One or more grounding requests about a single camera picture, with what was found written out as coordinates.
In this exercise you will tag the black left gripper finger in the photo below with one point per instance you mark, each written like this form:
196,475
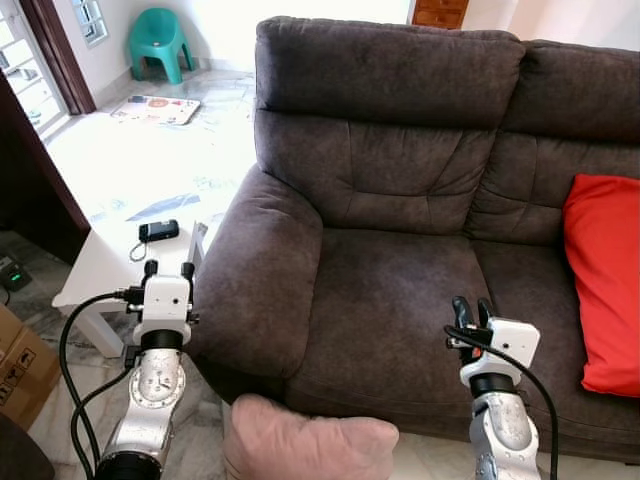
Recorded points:
151,270
189,272

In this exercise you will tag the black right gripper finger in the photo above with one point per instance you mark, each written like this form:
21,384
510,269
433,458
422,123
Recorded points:
485,312
461,312

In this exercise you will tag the pink pillow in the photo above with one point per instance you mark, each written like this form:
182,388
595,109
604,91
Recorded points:
300,440

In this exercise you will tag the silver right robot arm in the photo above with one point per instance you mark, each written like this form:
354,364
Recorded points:
500,430

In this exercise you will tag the dark grey fabric sofa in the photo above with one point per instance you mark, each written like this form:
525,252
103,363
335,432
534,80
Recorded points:
400,280

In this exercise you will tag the red pillow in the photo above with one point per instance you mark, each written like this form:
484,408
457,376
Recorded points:
605,280

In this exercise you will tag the printed floor mat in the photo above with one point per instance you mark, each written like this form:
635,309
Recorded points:
155,109

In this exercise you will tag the small black device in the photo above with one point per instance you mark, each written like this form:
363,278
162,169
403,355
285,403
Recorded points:
160,230

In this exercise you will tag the white side table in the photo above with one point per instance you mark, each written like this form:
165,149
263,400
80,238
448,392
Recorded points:
100,260

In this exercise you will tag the black charger with green light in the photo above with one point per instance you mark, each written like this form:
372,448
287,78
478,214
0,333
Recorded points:
12,272

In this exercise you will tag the dark wooden door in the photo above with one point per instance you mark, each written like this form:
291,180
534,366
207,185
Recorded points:
30,190

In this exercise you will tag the cardboard box with black symbols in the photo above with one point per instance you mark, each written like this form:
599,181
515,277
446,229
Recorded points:
25,370

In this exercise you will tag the green plastic chair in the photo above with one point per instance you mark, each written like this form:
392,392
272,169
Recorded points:
158,35

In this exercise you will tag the white metal grille door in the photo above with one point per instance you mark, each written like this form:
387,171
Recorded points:
20,70

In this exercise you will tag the window with white grille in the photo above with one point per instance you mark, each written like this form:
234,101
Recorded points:
90,20

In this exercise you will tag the brown wooden cabinet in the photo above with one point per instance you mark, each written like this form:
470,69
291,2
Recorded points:
440,12

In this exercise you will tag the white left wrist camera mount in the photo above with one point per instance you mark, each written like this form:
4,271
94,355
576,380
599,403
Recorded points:
165,298

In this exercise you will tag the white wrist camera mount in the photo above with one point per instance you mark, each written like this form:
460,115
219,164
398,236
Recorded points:
512,345
165,298

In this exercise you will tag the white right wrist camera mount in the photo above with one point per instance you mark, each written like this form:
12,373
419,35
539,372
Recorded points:
512,345

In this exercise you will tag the brown wooden door frame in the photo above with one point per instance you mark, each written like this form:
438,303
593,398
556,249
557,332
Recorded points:
60,50

